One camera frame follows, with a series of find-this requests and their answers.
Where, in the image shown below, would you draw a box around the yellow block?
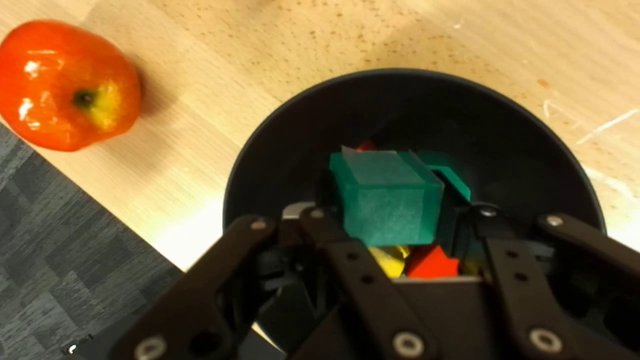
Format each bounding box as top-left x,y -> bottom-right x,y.
370,246 -> 410,277

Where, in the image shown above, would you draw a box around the orange red toy apple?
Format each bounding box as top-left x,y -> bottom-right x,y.
0,20 -> 142,152

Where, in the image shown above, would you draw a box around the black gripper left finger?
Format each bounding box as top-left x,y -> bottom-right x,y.
279,202 -> 375,268

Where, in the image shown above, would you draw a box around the black bowl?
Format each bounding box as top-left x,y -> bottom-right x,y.
225,70 -> 604,263

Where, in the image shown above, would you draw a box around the red cube block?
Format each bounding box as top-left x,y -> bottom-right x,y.
357,140 -> 377,152
404,246 -> 461,279

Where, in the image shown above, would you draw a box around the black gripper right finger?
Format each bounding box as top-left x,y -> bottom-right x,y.
455,204 -> 521,268

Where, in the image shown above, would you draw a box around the green double block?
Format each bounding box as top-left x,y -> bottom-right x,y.
331,150 -> 444,246

